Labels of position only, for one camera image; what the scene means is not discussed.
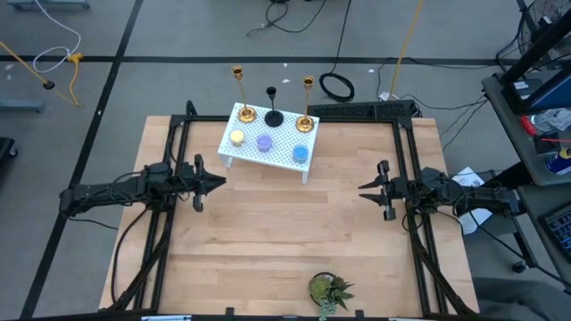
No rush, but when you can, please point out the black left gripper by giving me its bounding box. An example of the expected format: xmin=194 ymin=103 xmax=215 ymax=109
xmin=175 ymin=153 xmax=228 ymax=213

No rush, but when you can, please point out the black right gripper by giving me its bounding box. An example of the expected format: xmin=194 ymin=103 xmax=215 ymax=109
xmin=357 ymin=160 xmax=424 ymax=222

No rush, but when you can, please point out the purple candle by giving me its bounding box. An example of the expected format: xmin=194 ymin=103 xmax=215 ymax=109
xmin=255 ymin=133 xmax=274 ymax=153

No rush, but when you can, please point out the gold candlestick holder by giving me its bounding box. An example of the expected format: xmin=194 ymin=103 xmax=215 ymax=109
xmin=230 ymin=64 xmax=259 ymax=125
xmin=294 ymin=75 xmax=317 ymax=134

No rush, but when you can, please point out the white perforated metal shelf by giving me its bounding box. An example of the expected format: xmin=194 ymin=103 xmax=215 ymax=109
xmin=217 ymin=103 xmax=321 ymax=185

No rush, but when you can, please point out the black candlestick holder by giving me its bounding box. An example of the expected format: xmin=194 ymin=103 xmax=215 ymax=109
xmin=263 ymin=86 xmax=286 ymax=129

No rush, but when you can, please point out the white paper sheet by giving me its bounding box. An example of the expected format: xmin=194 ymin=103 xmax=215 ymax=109
xmin=451 ymin=166 xmax=494 ymax=236

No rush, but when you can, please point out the black power strip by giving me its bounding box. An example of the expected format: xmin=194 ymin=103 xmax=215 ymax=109
xmin=305 ymin=99 xmax=423 ymax=119

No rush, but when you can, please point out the succulent plant in black pot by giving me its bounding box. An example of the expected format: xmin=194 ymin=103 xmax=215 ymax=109
xmin=307 ymin=271 xmax=357 ymax=321

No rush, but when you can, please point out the grey side cart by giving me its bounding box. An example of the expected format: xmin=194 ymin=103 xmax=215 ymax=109
xmin=454 ymin=66 xmax=571 ymax=286

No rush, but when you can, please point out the red screwdriver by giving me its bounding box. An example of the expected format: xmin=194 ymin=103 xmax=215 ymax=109
xmin=520 ymin=114 xmax=571 ymax=144

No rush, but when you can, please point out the black device box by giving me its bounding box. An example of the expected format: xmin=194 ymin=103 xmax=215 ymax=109
xmin=501 ymin=78 xmax=546 ymax=113

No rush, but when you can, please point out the blue yellow spray can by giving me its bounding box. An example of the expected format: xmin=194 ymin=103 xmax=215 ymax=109
xmin=543 ymin=146 xmax=571 ymax=177

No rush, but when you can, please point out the black keyboard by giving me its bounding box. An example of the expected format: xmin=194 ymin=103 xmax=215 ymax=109
xmin=538 ymin=202 xmax=571 ymax=265

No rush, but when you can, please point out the yellow rod with black foot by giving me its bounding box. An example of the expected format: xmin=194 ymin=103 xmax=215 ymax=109
xmin=0 ymin=40 xmax=56 ymax=91

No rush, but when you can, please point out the grey floor bar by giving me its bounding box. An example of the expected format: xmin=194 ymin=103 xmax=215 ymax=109
xmin=0 ymin=99 xmax=46 ymax=113

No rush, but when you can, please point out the black slanted pole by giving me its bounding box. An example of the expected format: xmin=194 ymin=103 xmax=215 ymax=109
xmin=498 ymin=8 xmax=571 ymax=86

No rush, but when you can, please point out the black floor fan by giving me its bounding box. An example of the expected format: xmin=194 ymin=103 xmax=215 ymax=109
xmin=517 ymin=0 xmax=571 ymax=62

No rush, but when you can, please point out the grey cart base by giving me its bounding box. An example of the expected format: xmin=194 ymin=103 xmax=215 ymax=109
xmin=5 ymin=0 xmax=91 ymax=12

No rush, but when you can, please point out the black aluminium table frame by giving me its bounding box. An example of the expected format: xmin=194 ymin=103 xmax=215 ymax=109
xmin=106 ymin=99 xmax=481 ymax=321

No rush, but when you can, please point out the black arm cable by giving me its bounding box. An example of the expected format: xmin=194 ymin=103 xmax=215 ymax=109
xmin=109 ymin=205 xmax=153 ymax=305

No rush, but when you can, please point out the coiled black cable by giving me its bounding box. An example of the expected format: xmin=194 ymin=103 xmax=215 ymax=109
xmin=319 ymin=0 xmax=357 ymax=103

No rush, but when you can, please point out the long yellow cable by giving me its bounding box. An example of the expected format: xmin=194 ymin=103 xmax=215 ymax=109
xmin=387 ymin=0 xmax=426 ymax=102

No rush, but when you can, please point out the yellow cable with plug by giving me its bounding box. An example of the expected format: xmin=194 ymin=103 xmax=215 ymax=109
xmin=66 ymin=52 xmax=86 ymax=109

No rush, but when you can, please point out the thin black floor cable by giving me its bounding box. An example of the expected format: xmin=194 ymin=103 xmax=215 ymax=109
xmin=245 ymin=0 xmax=329 ymax=38

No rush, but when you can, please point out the white floor cable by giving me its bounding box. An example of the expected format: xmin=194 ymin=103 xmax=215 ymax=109
xmin=32 ymin=0 xmax=83 ymax=74

